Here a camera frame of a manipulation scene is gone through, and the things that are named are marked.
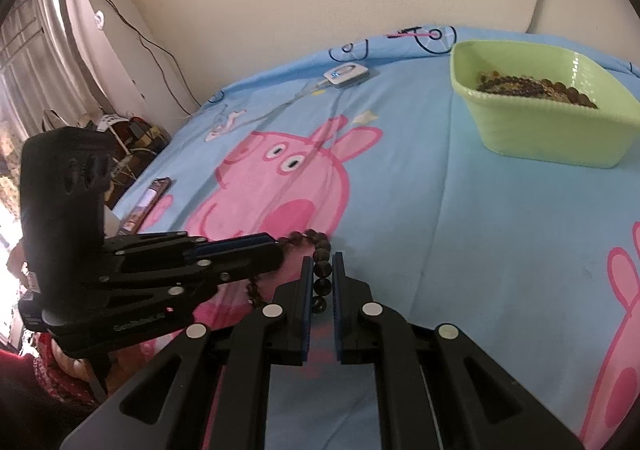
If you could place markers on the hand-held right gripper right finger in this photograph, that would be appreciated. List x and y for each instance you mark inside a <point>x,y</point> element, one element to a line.
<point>338,310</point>

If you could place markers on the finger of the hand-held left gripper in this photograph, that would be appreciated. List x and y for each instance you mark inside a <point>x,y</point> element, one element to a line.
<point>240,265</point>
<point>235,242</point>

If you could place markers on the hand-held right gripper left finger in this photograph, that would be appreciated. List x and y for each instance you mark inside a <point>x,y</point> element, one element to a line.
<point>306,310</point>

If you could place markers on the green plastic bowl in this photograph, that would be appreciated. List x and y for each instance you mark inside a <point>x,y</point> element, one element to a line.
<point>540,135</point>

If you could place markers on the pile of beaded jewelry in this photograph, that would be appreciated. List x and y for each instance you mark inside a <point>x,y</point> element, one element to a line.
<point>530,87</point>

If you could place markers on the person's left forearm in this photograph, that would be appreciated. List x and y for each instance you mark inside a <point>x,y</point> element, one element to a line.
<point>45,390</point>

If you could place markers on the person's left hand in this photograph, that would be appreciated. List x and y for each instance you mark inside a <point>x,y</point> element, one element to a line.
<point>75,366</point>

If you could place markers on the dark smartphone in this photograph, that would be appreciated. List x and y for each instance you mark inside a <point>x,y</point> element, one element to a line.
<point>150,197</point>

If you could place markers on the white power strip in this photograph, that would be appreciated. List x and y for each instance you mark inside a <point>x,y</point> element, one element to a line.
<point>111,122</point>

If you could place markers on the printed cartoon blanket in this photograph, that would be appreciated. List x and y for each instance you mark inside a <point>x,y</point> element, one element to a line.
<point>425,210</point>

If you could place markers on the pale window curtain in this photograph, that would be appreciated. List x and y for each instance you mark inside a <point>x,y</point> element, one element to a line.
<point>45,30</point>

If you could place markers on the white square device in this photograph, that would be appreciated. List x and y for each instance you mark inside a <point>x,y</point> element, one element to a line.
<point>345,74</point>

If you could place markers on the white wall hook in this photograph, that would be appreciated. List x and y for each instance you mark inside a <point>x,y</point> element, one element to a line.
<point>100,20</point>

